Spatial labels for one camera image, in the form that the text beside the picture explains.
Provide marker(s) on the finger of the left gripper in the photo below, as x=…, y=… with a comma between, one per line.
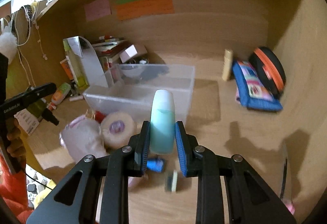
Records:
x=39, y=92
x=48, y=116

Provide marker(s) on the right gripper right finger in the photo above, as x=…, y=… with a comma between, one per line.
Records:
x=249, y=198

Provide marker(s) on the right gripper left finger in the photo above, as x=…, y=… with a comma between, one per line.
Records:
x=97, y=181

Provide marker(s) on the white plastic bag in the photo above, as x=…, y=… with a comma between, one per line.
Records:
x=83, y=137

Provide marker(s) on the round cream jar purple label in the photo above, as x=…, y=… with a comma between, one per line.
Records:
x=117, y=128

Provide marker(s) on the small eraser block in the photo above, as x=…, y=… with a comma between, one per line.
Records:
x=171, y=181

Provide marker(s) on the small blue item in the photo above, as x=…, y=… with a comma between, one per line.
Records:
x=156, y=164

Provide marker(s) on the teal lotion bottle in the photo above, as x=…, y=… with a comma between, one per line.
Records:
x=162, y=123

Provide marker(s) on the orange sleeve forearm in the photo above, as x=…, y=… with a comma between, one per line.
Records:
x=14, y=193

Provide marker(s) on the person left hand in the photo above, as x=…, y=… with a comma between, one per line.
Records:
x=16, y=149

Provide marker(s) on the orange green tube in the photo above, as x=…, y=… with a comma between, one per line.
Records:
x=60, y=94

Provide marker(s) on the white lip balm stick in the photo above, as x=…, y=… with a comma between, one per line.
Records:
x=76, y=98

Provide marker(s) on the orange booklet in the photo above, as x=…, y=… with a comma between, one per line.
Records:
x=65, y=65

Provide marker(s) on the yellow green tall bottle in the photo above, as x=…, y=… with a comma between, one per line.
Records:
x=74, y=66

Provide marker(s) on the clear plastic storage bin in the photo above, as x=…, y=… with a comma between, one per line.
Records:
x=131, y=89

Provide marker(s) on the stack of books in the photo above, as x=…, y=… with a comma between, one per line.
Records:
x=108, y=51

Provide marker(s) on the small white pink box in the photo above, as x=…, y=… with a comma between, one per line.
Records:
x=133, y=51

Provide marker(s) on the blue patchwork pouch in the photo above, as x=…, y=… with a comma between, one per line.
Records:
x=250, y=91

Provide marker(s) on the pink sticky note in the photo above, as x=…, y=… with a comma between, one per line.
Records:
x=97, y=9

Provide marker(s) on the black orange zipper case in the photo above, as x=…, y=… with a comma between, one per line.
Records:
x=269, y=70

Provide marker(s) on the cream small tube bottle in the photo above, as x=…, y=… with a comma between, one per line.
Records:
x=227, y=67

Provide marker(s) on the orange sticky note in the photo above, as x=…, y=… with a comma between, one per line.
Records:
x=141, y=8

